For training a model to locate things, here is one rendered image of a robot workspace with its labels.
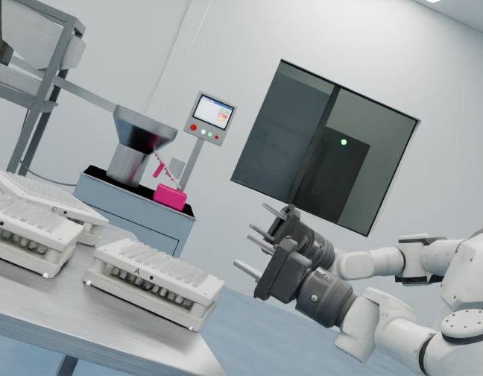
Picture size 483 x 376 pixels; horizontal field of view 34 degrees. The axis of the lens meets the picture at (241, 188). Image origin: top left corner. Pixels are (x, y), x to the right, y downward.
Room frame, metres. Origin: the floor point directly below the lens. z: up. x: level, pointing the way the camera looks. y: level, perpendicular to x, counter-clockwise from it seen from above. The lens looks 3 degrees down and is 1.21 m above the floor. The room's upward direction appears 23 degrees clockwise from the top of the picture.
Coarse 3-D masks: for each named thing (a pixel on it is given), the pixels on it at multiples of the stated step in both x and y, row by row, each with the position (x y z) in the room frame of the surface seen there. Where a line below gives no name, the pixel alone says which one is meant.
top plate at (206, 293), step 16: (128, 240) 1.74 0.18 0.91; (96, 256) 1.52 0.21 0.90; (112, 256) 1.52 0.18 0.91; (128, 272) 1.52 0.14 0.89; (144, 272) 1.51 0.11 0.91; (160, 272) 1.54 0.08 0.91; (176, 288) 1.51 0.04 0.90; (192, 288) 1.52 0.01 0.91; (208, 288) 1.59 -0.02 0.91; (208, 304) 1.50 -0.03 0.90
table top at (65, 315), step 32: (0, 288) 1.27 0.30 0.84; (32, 288) 1.34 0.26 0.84; (64, 288) 1.43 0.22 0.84; (96, 288) 1.52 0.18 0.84; (0, 320) 1.16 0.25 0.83; (32, 320) 1.18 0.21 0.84; (64, 320) 1.24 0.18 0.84; (96, 320) 1.31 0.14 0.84; (128, 320) 1.39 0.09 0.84; (160, 320) 1.48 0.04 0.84; (64, 352) 1.19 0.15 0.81; (96, 352) 1.21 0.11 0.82; (128, 352) 1.22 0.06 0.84; (160, 352) 1.29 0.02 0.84; (192, 352) 1.36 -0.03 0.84
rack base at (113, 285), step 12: (108, 264) 1.64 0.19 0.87; (84, 276) 1.52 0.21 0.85; (96, 276) 1.52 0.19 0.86; (108, 276) 1.54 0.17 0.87; (108, 288) 1.52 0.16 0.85; (120, 288) 1.52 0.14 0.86; (132, 288) 1.53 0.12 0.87; (132, 300) 1.52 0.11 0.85; (144, 300) 1.51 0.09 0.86; (156, 300) 1.51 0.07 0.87; (156, 312) 1.51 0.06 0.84; (168, 312) 1.51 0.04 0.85; (180, 312) 1.51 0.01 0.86; (180, 324) 1.51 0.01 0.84; (192, 324) 1.50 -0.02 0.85
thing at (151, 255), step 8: (144, 248) 1.67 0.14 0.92; (144, 256) 1.59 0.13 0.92; (152, 256) 1.63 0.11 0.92; (160, 256) 1.66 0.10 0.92; (168, 256) 1.70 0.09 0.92; (160, 264) 1.58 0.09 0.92; (168, 264) 1.61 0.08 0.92; (176, 264) 1.68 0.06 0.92; (184, 264) 1.68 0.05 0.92; (176, 272) 1.59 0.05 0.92; (184, 272) 1.59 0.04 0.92; (192, 272) 1.64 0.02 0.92; (200, 272) 1.68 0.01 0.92; (144, 280) 1.57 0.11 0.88; (192, 280) 1.59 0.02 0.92; (160, 288) 1.59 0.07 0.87; (176, 296) 1.59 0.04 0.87
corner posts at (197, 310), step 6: (96, 264) 1.53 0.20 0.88; (102, 264) 1.53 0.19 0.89; (96, 270) 1.52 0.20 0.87; (102, 270) 1.53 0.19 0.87; (216, 300) 1.73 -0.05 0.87; (198, 306) 1.51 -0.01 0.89; (192, 312) 1.51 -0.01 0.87; (198, 312) 1.51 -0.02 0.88; (204, 312) 1.51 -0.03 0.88; (198, 318) 1.51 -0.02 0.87
